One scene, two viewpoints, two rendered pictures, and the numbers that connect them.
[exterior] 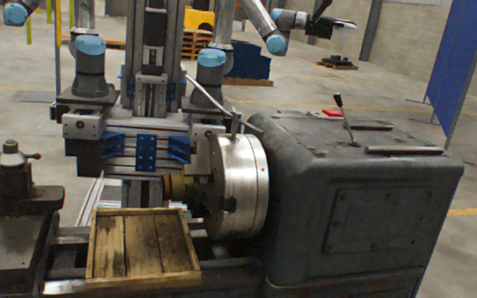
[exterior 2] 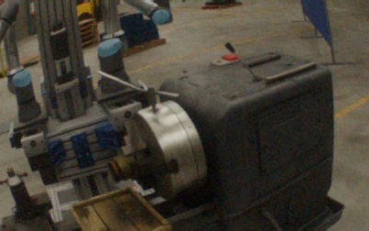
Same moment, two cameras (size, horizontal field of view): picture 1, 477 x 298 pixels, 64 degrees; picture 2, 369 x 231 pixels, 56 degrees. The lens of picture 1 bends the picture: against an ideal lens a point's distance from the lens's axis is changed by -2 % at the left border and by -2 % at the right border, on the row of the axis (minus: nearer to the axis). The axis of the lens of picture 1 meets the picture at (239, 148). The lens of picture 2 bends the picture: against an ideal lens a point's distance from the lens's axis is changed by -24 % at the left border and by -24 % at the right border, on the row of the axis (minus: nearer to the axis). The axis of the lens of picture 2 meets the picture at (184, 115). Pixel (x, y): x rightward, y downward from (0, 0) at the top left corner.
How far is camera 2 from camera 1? 0.32 m
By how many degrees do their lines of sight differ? 4
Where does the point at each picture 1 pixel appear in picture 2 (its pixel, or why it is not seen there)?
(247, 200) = (186, 158)
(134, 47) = (48, 66)
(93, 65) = (27, 93)
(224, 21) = (112, 16)
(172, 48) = (75, 53)
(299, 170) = (220, 116)
